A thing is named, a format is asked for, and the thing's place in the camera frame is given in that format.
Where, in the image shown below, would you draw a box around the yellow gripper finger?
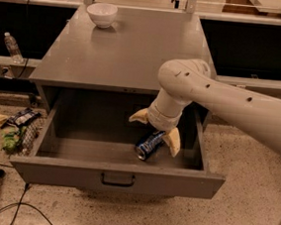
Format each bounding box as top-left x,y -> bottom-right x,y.
129,108 -> 148,124
163,128 -> 181,158

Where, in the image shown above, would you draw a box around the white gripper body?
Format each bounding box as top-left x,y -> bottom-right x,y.
147,102 -> 182,131

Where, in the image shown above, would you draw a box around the blue pepsi can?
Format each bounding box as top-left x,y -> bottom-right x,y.
135,131 -> 164,161

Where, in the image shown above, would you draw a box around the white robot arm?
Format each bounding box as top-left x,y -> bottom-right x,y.
129,58 -> 281,156

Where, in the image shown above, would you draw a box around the open grey top drawer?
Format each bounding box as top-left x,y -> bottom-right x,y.
11,88 -> 225,199

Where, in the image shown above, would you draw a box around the grey metal cabinet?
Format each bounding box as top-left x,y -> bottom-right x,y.
30,6 -> 213,110

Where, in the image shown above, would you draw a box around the white ceramic bowl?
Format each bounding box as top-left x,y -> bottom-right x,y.
87,3 -> 118,29

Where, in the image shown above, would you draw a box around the checkered snack bag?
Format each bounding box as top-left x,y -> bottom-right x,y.
21,118 -> 45,157

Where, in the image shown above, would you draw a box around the dark blue snack bag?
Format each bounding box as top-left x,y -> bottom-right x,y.
8,107 -> 41,127

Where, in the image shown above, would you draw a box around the green snack bag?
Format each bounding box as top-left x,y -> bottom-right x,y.
2,127 -> 27,154

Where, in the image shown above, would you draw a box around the clear plastic water bottle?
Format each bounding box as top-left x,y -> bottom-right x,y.
4,32 -> 24,64

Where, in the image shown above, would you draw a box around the black drawer handle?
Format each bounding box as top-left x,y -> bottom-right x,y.
100,172 -> 136,187

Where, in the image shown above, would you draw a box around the black floor cable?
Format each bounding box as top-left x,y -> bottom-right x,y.
0,179 -> 61,225

